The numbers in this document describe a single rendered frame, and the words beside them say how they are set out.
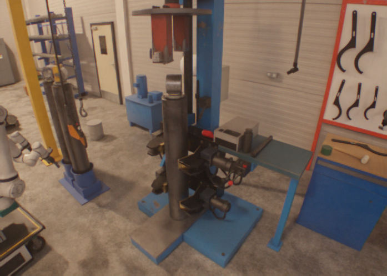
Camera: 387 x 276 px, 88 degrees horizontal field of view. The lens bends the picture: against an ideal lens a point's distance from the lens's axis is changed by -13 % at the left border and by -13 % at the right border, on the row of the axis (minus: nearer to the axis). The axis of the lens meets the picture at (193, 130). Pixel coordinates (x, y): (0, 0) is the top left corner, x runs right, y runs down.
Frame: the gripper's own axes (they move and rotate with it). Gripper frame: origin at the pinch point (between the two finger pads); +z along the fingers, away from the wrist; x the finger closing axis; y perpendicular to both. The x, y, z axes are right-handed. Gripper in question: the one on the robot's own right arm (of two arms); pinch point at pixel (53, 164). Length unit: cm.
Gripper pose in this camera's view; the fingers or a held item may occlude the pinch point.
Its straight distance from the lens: 259.0
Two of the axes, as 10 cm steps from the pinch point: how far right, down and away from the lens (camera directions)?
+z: 0.3, 6.3, 7.8
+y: -3.5, 7.3, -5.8
